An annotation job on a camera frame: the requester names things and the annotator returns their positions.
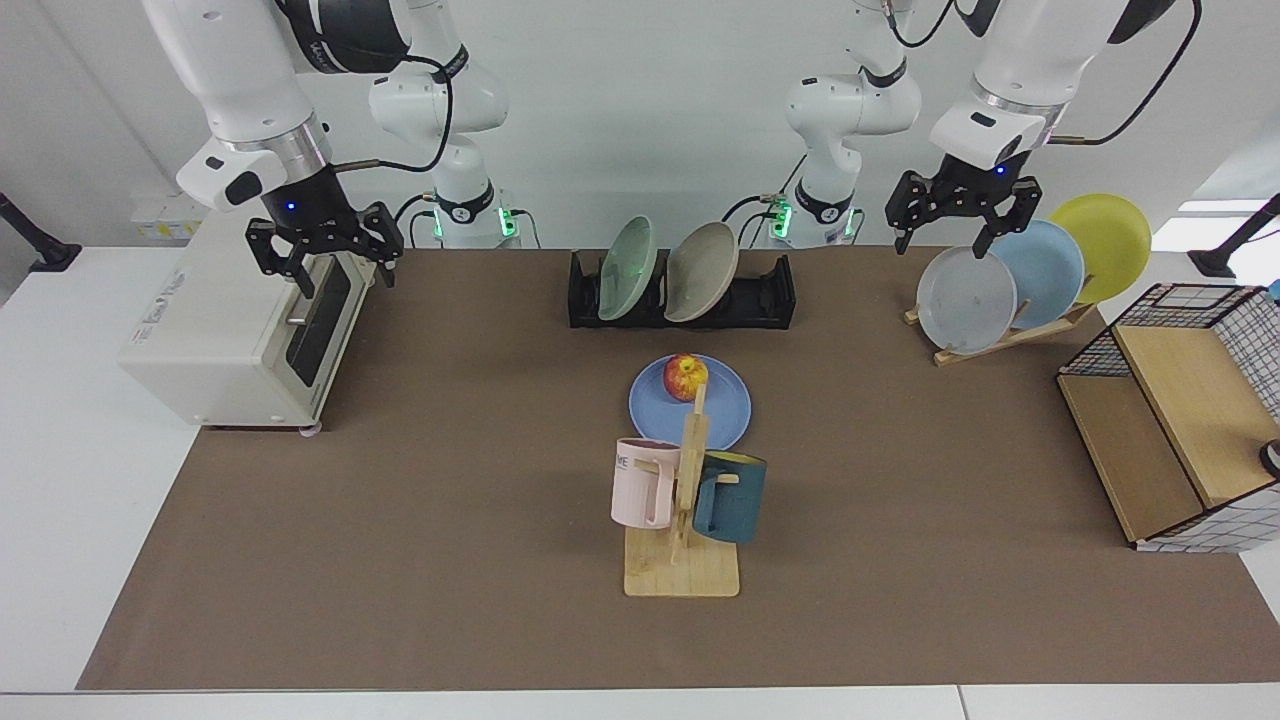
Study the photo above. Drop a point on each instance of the black round object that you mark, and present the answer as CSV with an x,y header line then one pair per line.
x,y
1272,458

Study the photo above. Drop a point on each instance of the wooden plate rack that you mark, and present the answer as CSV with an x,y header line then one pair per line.
x,y
1000,340

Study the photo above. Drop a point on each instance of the red yellow apple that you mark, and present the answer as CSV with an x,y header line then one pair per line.
x,y
685,378

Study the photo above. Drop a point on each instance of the brown table cloth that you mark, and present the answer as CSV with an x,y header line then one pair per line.
x,y
450,560

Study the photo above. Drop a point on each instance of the dark blue cup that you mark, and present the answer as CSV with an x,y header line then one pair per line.
x,y
735,505

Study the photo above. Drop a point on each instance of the black clamp stand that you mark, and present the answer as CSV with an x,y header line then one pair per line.
x,y
1225,255
45,250

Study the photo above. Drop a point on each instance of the grey plate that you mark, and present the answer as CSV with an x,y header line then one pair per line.
x,y
965,300

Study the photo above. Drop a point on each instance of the white wall socket box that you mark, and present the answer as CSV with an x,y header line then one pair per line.
x,y
160,215

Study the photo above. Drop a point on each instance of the black dish rack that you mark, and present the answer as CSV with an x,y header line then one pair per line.
x,y
765,295

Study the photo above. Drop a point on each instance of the pale toaster oven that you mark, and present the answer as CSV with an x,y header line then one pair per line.
x,y
210,340

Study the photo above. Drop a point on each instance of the pale green plate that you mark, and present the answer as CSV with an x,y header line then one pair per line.
x,y
628,268

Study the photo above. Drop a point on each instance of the pink cup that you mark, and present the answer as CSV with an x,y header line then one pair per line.
x,y
640,490

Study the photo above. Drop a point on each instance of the light blue plate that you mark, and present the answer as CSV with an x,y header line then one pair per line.
x,y
1045,270

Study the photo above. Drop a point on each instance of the beige plate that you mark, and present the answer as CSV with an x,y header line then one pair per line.
x,y
700,272

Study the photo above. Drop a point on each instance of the yellow plate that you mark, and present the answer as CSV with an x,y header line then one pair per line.
x,y
1110,240

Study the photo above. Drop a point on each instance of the wooden cup stand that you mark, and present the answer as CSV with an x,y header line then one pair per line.
x,y
690,575

